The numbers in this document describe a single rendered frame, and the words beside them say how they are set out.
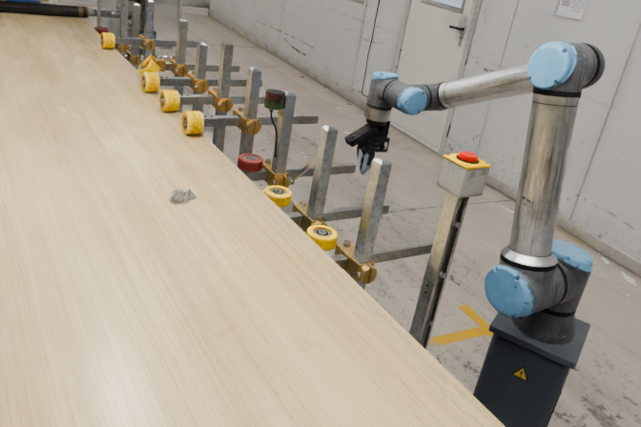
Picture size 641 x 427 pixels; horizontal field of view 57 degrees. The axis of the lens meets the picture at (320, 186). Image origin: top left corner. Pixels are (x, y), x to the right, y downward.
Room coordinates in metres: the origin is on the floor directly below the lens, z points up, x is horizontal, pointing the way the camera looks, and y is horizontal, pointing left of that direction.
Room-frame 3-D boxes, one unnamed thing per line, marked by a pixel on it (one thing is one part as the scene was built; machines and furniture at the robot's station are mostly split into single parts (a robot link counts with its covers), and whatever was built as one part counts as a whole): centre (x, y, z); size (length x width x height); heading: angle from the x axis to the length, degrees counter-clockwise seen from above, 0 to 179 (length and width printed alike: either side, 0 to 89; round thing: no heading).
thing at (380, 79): (2.03, -0.16, 1.14); 0.10 x 0.09 x 0.12; 38
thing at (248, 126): (2.00, 0.30, 0.95); 0.14 x 0.06 x 0.05; 35
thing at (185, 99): (2.25, 0.41, 0.95); 0.50 x 0.04 x 0.04; 125
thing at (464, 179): (1.15, -0.29, 1.18); 0.07 x 0.07 x 0.08; 35
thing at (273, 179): (1.80, 0.16, 0.85); 0.14 x 0.06 x 0.05; 35
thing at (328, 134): (1.57, 0.00, 0.87); 0.04 x 0.04 x 0.48; 35
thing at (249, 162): (1.77, 0.24, 0.85); 0.08 x 0.08 x 0.11
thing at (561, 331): (1.57, -0.75, 0.65); 0.19 x 0.19 x 0.10
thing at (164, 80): (2.46, 0.55, 0.95); 0.50 x 0.04 x 0.04; 125
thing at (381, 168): (1.37, -0.14, 0.88); 0.04 x 0.04 x 0.48; 35
